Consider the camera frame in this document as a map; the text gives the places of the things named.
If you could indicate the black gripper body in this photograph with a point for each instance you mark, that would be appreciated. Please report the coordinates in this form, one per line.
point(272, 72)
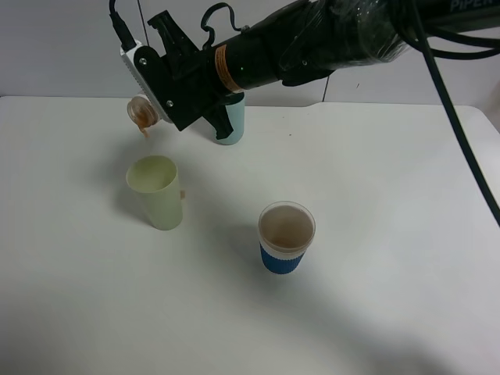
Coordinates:
point(183, 57)

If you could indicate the white wrist camera on mount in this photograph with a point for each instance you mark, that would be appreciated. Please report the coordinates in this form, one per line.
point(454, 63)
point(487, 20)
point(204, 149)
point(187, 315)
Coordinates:
point(182, 101)

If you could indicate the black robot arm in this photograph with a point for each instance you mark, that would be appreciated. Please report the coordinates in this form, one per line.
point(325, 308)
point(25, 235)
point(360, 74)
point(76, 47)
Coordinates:
point(300, 43)

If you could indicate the light green plastic cup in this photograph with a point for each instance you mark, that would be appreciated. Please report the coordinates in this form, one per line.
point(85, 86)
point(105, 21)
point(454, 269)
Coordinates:
point(155, 182)

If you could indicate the plastic drink bottle brown liquid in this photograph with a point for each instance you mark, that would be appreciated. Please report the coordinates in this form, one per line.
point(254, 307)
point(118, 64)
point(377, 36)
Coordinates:
point(142, 113)

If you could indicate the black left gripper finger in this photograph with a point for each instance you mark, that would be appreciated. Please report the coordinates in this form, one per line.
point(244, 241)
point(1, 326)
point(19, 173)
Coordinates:
point(220, 121)

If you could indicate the clear cup with blue sleeve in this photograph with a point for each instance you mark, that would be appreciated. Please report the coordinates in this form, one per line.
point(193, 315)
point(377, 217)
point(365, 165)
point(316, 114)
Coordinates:
point(286, 230)

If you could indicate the teal plastic cup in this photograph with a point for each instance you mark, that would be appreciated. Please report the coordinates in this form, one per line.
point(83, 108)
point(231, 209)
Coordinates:
point(236, 115)

